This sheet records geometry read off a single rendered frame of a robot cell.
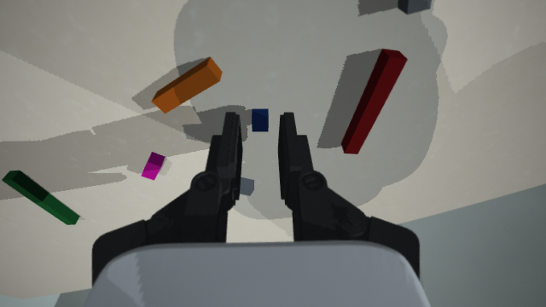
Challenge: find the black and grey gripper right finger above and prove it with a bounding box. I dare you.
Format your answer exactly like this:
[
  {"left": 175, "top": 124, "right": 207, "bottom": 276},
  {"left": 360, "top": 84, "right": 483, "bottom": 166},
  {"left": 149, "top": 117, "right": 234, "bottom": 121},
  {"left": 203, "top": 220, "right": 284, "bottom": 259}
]
[{"left": 278, "top": 113, "right": 420, "bottom": 281}]

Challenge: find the green rod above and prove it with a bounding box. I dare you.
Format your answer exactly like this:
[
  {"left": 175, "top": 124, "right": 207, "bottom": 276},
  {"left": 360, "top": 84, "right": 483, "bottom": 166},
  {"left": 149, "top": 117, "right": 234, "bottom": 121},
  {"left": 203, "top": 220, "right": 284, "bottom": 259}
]
[{"left": 3, "top": 171, "right": 80, "bottom": 225}]

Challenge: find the grey rectangular block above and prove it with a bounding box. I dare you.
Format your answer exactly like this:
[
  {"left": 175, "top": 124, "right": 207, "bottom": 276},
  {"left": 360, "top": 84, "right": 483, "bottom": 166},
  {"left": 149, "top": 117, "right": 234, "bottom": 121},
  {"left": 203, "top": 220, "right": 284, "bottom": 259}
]
[
  {"left": 398, "top": 0, "right": 432, "bottom": 14},
  {"left": 240, "top": 177, "right": 254, "bottom": 196}
]

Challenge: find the orange-brown rectangular block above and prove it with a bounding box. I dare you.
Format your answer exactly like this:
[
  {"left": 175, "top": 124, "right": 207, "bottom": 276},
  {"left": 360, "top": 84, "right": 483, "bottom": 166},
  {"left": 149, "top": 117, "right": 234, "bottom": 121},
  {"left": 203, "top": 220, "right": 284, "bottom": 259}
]
[{"left": 152, "top": 56, "right": 222, "bottom": 113}]

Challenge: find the small blue cube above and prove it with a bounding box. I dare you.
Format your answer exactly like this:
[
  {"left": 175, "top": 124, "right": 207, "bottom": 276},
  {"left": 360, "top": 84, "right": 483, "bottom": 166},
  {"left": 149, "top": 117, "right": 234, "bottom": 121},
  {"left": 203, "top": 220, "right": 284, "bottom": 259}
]
[{"left": 252, "top": 109, "right": 269, "bottom": 131}]

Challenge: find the dark red rod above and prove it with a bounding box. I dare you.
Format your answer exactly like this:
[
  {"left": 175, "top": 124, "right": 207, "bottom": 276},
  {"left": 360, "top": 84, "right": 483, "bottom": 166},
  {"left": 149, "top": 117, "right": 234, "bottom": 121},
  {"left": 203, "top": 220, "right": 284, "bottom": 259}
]
[{"left": 341, "top": 49, "right": 408, "bottom": 154}]

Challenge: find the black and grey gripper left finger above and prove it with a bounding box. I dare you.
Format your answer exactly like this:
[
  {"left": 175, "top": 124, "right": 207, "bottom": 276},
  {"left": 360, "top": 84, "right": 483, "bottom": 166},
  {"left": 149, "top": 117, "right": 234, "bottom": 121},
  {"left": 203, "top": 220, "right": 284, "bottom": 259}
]
[{"left": 92, "top": 113, "right": 242, "bottom": 286}]

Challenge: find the magenta rectangular block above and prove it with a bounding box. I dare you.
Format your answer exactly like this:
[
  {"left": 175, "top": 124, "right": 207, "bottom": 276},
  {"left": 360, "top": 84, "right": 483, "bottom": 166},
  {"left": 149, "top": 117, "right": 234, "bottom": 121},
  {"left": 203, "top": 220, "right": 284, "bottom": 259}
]
[{"left": 141, "top": 152, "right": 165, "bottom": 180}]

